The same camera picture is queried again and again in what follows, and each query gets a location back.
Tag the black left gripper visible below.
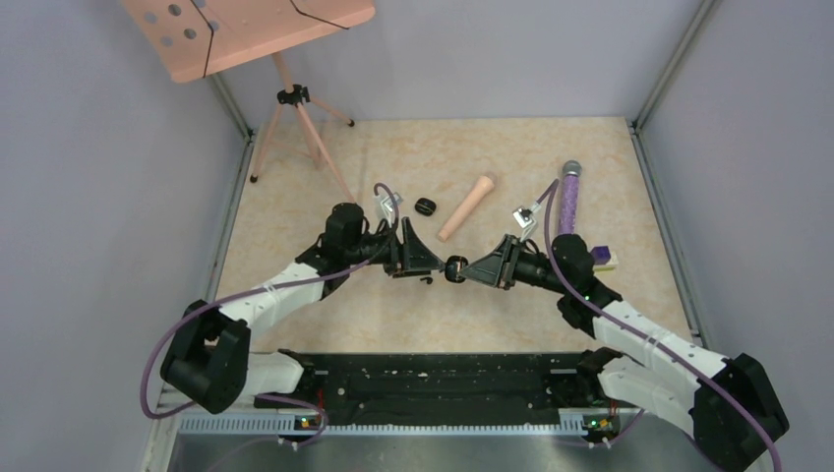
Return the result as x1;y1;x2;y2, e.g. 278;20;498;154
345;216;444;278

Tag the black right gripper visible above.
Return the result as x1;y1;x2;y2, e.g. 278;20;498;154
460;233;570;294

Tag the black glossy earbud charging case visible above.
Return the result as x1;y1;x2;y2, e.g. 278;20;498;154
444;256;468;284

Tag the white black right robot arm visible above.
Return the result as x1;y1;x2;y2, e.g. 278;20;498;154
456;234;790;471

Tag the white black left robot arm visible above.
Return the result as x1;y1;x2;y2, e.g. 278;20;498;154
159;203;445;414

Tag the black case lid piece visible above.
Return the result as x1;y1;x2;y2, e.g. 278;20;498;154
414;198;437;216

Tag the pink wooden flute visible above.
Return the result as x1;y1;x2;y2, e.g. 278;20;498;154
437;172;498;242

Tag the purple cube on block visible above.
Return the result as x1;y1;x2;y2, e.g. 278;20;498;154
590;246;619;271

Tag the purple glitter microphone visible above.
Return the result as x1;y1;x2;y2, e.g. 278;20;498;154
558;160;582;235

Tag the pink music stand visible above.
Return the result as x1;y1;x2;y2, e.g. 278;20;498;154
121;0;378;204

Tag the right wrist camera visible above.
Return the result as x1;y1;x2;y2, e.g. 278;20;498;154
512;203;540;242

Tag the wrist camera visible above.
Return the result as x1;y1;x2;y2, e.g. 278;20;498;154
374;193;402;226
512;203;540;242

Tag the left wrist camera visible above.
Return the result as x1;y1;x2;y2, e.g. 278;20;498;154
374;193;402;226

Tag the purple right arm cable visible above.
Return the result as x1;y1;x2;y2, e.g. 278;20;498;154
534;180;787;472

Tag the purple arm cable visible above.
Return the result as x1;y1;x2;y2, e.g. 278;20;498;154
534;180;787;472
140;183;402;450

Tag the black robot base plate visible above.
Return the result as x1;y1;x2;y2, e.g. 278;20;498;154
289;353;629;433

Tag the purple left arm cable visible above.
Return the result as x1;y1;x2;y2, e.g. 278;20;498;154
140;183;402;450

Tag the grey slotted cable duct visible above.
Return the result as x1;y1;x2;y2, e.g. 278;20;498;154
178;413;587;437

